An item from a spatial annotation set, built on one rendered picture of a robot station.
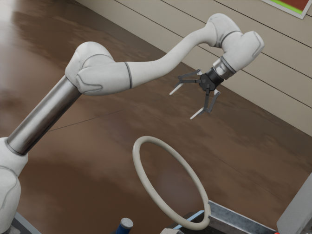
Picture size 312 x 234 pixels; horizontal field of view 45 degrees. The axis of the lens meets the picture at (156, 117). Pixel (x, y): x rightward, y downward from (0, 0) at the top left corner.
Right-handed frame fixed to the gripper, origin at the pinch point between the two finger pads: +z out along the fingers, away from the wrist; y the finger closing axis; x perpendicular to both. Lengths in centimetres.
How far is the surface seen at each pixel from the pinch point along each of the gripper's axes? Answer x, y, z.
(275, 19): 638, -34, -71
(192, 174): 21.2, 28.5, 25.7
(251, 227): 17, 65, 18
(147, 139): 5.1, 1.2, 24.9
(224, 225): 2, 53, 22
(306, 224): 0, 70, -7
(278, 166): 395, 142, 65
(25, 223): -27, -5, 81
